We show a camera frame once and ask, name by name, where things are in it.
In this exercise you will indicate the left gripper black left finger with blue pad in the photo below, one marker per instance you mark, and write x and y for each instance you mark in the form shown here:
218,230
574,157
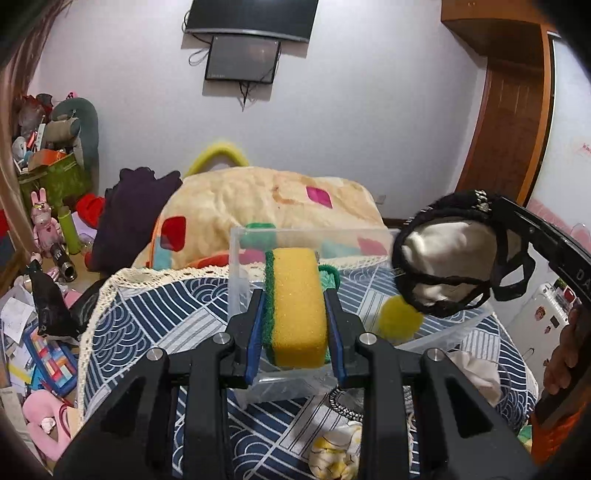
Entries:
246,332

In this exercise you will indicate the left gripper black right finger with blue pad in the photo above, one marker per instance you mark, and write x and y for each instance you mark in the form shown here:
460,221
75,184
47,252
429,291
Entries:
344,328

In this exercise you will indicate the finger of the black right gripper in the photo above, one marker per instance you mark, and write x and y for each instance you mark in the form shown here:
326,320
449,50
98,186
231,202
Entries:
565,256

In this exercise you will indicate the yellow green sponge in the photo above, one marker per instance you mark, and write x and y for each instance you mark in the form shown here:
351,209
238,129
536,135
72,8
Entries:
295,331

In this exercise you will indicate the black white eye mask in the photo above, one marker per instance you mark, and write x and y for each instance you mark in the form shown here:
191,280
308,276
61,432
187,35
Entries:
461,250

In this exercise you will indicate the floral yellow white scrunchie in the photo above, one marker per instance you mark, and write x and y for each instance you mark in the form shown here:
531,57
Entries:
337,453

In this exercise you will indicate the cream white cloth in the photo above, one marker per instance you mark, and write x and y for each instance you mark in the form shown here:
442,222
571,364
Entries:
482,373

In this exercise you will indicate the clear plastic storage bin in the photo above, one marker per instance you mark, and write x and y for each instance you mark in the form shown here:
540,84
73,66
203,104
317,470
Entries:
354,262

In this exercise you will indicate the yellow round sponge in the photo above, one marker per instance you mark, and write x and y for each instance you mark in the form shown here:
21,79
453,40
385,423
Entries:
398,321

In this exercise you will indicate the beige patterned blanket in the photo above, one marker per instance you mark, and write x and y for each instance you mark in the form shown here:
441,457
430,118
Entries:
196,221

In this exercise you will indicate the brown wooden door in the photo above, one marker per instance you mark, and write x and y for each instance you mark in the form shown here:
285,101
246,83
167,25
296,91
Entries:
510,134

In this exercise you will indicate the dark purple garment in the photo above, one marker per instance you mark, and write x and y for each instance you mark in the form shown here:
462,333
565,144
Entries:
126,223

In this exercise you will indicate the yellow green fuzzy hoop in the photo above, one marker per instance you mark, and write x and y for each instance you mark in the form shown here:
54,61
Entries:
220,150

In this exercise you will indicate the green bottle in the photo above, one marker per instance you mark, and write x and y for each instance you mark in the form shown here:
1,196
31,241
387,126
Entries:
69,231

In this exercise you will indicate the red plush item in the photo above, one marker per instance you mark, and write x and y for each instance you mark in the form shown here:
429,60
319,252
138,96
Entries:
90,208

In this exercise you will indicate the pink plush slipper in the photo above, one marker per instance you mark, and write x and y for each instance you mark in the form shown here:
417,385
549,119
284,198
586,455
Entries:
51,423

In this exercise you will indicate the pink rabbit toy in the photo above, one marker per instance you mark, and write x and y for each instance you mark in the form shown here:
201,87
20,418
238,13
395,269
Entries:
46,229

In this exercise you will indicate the green cardboard box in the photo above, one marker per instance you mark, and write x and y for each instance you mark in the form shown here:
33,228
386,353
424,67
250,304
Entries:
64,181

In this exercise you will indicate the grey green plush toy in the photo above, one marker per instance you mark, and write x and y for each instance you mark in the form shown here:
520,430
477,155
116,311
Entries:
73,123

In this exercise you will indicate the small black wall monitor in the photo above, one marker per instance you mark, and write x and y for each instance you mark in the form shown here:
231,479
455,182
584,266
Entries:
240,58

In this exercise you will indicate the black wall television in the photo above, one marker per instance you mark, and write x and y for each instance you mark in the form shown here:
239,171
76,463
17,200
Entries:
290,20

